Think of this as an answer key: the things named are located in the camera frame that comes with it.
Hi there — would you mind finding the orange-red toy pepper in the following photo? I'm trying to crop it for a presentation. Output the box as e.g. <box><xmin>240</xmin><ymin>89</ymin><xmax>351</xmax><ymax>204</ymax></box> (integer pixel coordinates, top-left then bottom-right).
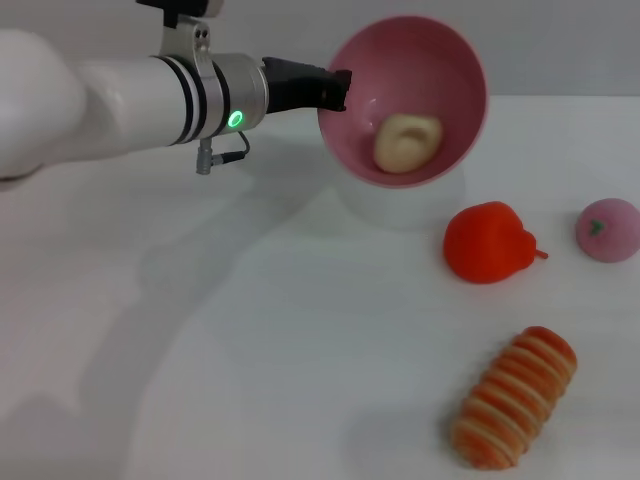
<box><xmin>442</xmin><ymin>200</ymin><xmax>551</xmax><ymax>286</ymax></box>

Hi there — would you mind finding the beige toy potato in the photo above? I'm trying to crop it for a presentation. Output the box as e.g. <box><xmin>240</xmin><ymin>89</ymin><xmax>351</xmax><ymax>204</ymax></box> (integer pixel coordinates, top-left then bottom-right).
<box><xmin>373</xmin><ymin>113</ymin><xmax>445</xmax><ymax>175</ymax></box>

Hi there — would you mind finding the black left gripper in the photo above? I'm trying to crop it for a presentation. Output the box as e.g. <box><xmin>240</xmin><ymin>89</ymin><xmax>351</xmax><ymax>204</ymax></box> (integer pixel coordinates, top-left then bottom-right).
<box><xmin>261</xmin><ymin>56</ymin><xmax>353</xmax><ymax>115</ymax></box>

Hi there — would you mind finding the orange striped bread roll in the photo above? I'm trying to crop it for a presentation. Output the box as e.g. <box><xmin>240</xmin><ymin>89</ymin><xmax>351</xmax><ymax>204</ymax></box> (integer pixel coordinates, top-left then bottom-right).
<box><xmin>450</xmin><ymin>325</ymin><xmax>579</xmax><ymax>472</ymax></box>

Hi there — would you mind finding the grey left arm cable plug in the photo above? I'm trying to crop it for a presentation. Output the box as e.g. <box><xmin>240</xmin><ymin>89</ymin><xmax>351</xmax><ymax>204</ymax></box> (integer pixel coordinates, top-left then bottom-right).
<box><xmin>194</xmin><ymin>130</ymin><xmax>252</xmax><ymax>177</ymax></box>

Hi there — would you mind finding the pink peach toy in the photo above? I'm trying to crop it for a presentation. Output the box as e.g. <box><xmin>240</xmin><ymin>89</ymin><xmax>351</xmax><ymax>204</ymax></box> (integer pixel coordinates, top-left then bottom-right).
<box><xmin>574</xmin><ymin>197</ymin><xmax>640</xmax><ymax>264</ymax></box>

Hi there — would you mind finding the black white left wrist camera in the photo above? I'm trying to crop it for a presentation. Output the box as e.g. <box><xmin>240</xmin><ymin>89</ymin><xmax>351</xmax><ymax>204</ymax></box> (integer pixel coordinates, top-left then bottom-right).
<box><xmin>135</xmin><ymin>0</ymin><xmax>225</xmax><ymax>29</ymax></box>

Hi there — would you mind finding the pink bowl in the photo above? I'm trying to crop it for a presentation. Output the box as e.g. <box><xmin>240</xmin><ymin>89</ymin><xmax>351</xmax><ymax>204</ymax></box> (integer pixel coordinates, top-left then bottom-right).
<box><xmin>316</xmin><ymin>15</ymin><xmax>491</xmax><ymax>190</ymax></box>

